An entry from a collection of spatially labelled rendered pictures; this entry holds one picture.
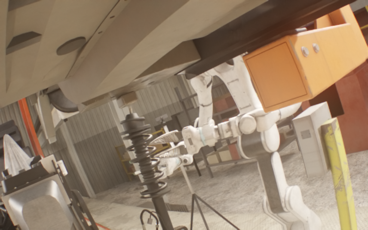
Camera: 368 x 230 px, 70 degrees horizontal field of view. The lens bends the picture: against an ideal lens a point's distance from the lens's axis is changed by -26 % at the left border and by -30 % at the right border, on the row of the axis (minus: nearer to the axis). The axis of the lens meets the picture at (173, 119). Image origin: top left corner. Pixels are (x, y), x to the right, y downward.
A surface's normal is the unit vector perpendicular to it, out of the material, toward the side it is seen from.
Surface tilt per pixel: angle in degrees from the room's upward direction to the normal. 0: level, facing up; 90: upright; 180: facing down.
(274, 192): 88
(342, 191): 90
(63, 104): 91
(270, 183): 88
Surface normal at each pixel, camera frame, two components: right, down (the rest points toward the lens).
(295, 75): -0.79, 0.33
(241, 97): -0.63, 0.41
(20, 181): 0.43, -0.30
